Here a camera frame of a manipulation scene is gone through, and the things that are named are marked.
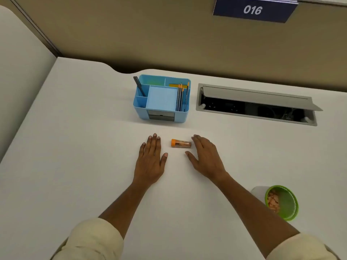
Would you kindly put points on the person's left little finger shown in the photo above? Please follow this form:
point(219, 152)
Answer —
point(141, 150)

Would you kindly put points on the cream left sleeve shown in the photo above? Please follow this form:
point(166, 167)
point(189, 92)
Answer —
point(89, 240)

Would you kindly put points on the yellow sticky notes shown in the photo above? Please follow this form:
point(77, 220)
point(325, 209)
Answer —
point(177, 85)

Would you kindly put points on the person's right thumb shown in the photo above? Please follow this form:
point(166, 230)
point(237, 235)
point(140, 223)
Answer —
point(190, 157)

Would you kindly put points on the dark grey pen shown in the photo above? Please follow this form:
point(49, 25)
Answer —
point(139, 86)

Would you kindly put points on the person's left middle finger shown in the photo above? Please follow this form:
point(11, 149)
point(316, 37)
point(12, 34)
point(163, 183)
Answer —
point(153, 142)

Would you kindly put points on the person's left forearm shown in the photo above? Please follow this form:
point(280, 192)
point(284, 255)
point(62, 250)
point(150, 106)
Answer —
point(123, 207)

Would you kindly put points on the blue desk organizer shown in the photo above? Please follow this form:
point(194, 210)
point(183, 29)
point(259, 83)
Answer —
point(161, 102)

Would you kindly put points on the white bowl lid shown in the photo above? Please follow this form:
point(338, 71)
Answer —
point(259, 192)

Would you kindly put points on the orange pieces in bowl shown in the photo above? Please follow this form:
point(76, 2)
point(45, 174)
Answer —
point(272, 201)

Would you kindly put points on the bundle of pencils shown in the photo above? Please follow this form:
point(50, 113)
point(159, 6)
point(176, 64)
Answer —
point(182, 97)

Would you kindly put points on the cream sleeve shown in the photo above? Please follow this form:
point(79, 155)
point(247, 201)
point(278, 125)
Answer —
point(89, 240)
point(303, 247)

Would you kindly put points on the person's left hand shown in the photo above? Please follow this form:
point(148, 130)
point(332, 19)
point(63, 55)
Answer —
point(148, 165)

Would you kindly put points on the navy number sign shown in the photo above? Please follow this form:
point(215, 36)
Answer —
point(254, 10)

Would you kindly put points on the person's right forearm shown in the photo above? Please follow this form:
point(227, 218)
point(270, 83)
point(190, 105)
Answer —
point(252, 213)

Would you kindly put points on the green bowl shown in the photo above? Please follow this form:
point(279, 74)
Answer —
point(284, 204)

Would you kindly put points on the orange capped clear vial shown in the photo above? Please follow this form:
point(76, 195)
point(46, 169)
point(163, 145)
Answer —
point(180, 143)

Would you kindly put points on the cream right sleeve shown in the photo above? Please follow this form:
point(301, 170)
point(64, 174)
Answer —
point(303, 247)

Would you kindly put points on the person's right hand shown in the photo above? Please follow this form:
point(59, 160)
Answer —
point(208, 159)

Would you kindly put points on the person's left thumb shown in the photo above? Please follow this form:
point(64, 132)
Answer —
point(164, 159)

